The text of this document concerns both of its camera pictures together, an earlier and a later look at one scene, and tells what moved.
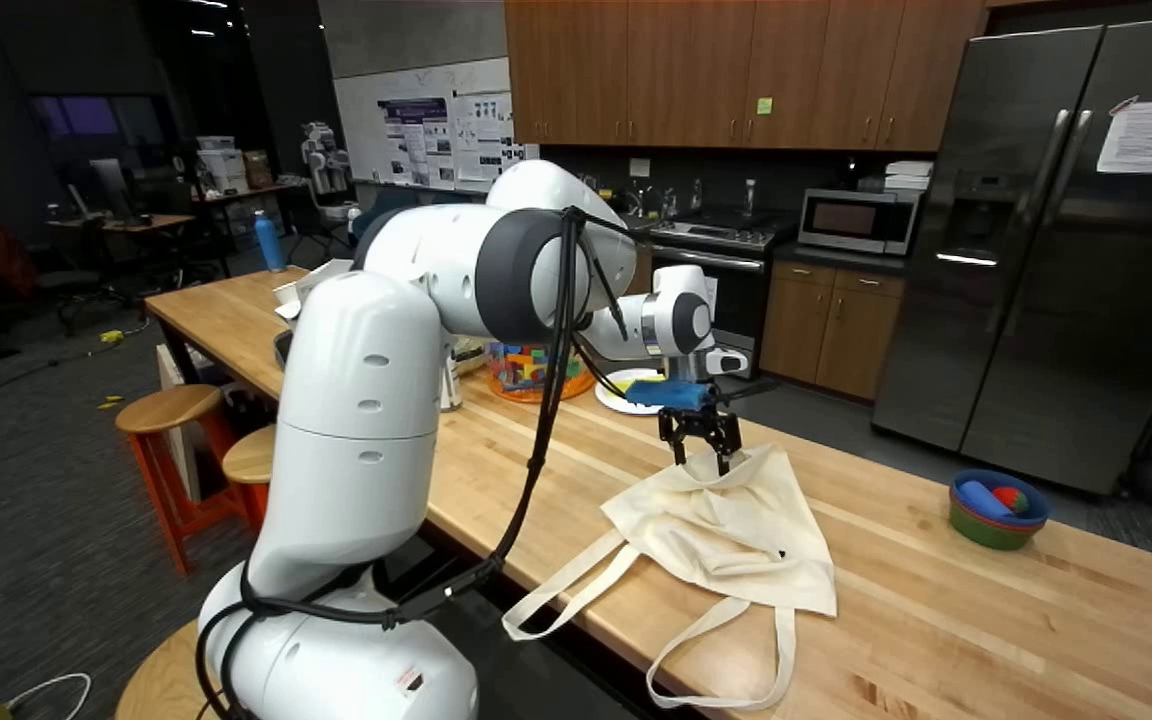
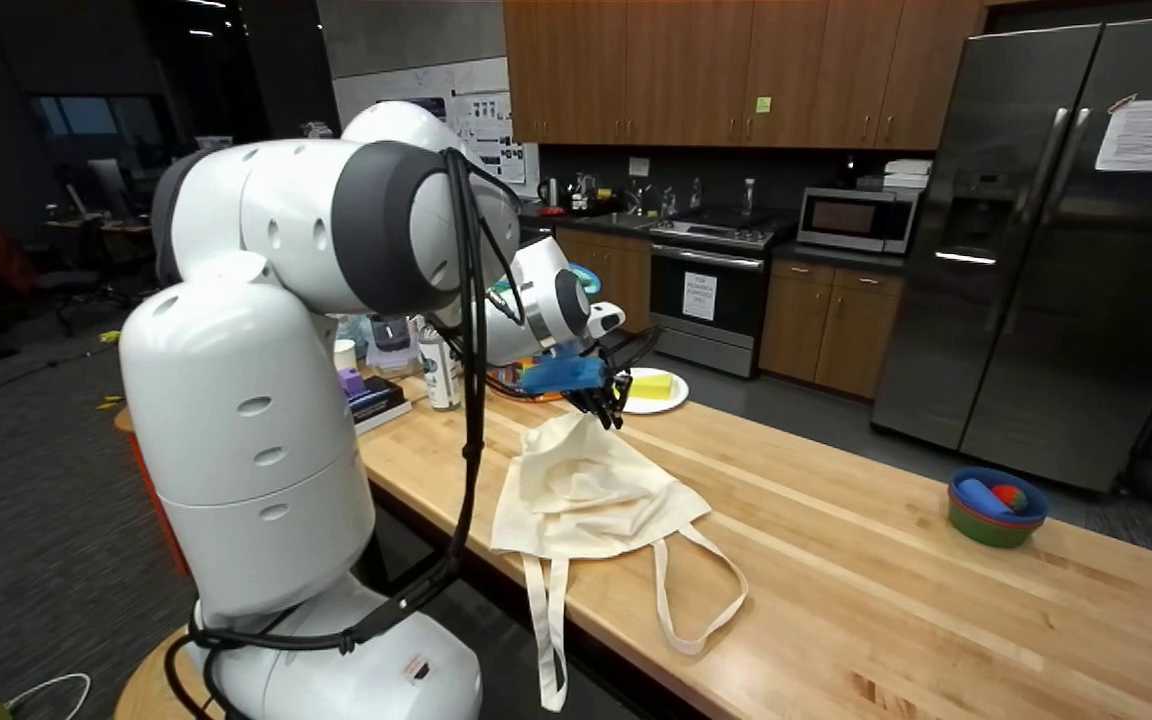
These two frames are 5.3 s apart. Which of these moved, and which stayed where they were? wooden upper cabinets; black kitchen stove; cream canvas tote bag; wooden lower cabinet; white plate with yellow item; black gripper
Moved: black gripper; cream canvas tote bag
Stayed: white plate with yellow item; black kitchen stove; wooden upper cabinets; wooden lower cabinet
